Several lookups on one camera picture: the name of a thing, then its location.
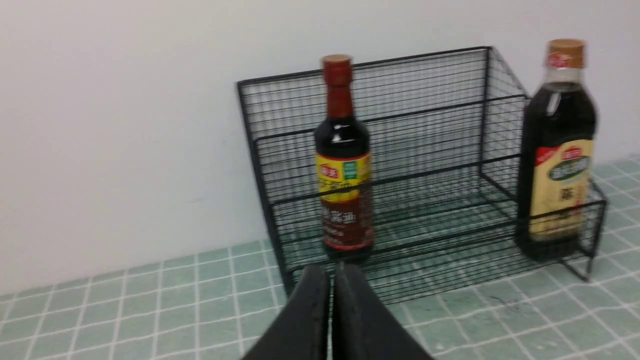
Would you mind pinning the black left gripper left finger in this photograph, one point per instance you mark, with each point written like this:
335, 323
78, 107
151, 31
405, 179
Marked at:
300, 331

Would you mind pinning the soy sauce bottle red cap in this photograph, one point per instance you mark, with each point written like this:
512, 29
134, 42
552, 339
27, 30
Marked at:
343, 168

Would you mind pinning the vinegar bottle gold cap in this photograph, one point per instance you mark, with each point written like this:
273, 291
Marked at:
557, 146

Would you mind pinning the black wire mesh shelf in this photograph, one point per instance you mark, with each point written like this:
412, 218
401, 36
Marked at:
445, 133

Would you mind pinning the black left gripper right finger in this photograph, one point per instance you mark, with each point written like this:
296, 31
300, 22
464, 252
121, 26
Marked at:
362, 327

